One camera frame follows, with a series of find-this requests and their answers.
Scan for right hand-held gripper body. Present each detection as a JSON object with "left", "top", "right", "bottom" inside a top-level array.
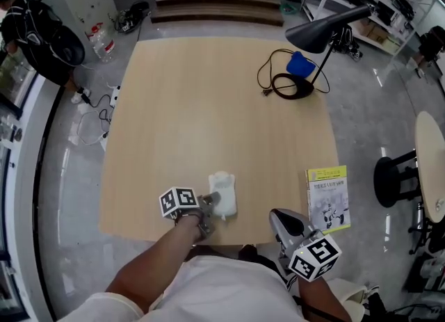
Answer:
[{"left": 276, "top": 230, "right": 343, "bottom": 282}]

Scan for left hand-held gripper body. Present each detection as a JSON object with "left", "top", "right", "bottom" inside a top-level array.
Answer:
[{"left": 159, "top": 186, "right": 218, "bottom": 237}]

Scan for person's right forearm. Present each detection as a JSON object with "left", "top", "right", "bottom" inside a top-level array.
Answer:
[{"left": 298, "top": 275, "right": 352, "bottom": 322}]

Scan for person's left forearm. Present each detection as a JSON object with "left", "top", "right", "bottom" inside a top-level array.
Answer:
[{"left": 105, "top": 225, "right": 201, "bottom": 309}]

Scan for person's left hand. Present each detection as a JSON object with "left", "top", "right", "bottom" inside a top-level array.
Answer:
[{"left": 177, "top": 211, "right": 206, "bottom": 243}]

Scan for yellow-green book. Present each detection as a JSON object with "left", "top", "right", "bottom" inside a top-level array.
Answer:
[{"left": 305, "top": 165, "right": 351, "bottom": 235}]

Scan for white plastic chair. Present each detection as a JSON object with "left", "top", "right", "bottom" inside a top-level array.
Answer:
[{"left": 326, "top": 277, "right": 369, "bottom": 314}]

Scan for square wooden table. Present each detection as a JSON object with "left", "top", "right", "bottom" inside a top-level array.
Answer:
[{"left": 98, "top": 37, "right": 340, "bottom": 247}]

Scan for person's white shirt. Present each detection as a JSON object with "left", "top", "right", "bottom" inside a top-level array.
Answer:
[{"left": 71, "top": 255, "right": 309, "bottom": 322}]

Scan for black office chair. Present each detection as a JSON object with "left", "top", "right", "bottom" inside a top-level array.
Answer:
[{"left": 408, "top": 202, "right": 445, "bottom": 255}]

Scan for long white power strip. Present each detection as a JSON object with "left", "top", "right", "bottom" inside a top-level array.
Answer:
[{"left": 109, "top": 85, "right": 122, "bottom": 108}]

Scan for round wooden table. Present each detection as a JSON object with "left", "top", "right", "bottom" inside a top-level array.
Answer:
[{"left": 373, "top": 111, "right": 445, "bottom": 224}]

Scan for white cabinet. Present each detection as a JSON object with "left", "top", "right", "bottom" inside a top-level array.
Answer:
[{"left": 0, "top": 47, "right": 67, "bottom": 322}]

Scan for large clear water bottle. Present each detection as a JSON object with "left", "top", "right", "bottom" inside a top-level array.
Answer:
[{"left": 86, "top": 23, "right": 116, "bottom": 64}]

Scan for black backpack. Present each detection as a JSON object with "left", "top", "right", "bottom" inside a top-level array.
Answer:
[{"left": 332, "top": 24, "right": 364, "bottom": 60}]

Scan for black bag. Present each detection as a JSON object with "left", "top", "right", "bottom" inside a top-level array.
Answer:
[{"left": 114, "top": 0, "right": 151, "bottom": 33}]

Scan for wooden steps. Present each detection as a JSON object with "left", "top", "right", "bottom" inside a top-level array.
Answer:
[{"left": 149, "top": 0, "right": 284, "bottom": 28}]

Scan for black desk lamp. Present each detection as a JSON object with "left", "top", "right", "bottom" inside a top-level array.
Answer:
[{"left": 273, "top": 4, "right": 372, "bottom": 101}]

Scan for cardboard box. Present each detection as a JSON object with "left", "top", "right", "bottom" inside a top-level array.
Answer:
[{"left": 357, "top": 21, "right": 390, "bottom": 45}]

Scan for white floor cable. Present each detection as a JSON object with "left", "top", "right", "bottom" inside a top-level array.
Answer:
[{"left": 75, "top": 108, "right": 111, "bottom": 146}]

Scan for black lamp cord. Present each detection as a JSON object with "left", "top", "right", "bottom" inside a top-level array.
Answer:
[{"left": 257, "top": 48, "right": 330, "bottom": 101}]

